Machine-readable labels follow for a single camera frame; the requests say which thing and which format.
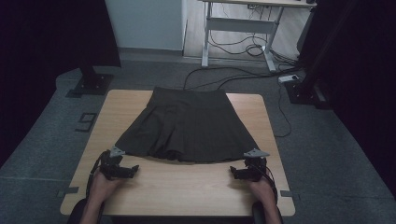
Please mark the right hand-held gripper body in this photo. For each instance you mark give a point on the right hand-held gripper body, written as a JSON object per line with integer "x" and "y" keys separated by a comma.
{"x": 256, "y": 166}

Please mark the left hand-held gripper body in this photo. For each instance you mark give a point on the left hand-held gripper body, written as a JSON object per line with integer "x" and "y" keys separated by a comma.
{"x": 110, "y": 165}

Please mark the black pleated skirt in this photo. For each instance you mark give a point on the black pleated skirt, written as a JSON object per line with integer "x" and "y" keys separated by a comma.
{"x": 186, "y": 124}

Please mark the person's right hand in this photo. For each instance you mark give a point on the person's right hand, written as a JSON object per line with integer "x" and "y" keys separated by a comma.
{"x": 263, "y": 189}

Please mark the person's left hand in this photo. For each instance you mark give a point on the person's left hand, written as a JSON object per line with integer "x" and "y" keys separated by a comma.
{"x": 102, "y": 188}

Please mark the grey floor tape strip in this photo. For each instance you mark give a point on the grey floor tape strip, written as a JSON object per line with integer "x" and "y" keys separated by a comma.
{"x": 289, "y": 194}
{"x": 68, "y": 191}

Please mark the white power strip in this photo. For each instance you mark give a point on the white power strip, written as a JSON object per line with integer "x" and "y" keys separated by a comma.
{"x": 288, "y": 78}

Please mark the black curtain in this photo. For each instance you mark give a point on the black curtain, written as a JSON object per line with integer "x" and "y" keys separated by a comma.
{"x": 361, "y": 77}
{"x": 46, "y": 62}

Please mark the black stand with base plate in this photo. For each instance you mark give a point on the black stand with base plate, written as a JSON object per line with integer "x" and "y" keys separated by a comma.
{"x": 306, "y": 87}
{"x": 91, "y": 82}

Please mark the white desk frame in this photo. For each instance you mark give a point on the white desk frame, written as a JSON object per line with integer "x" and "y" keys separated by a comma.
{"x": 239, "y": 25}

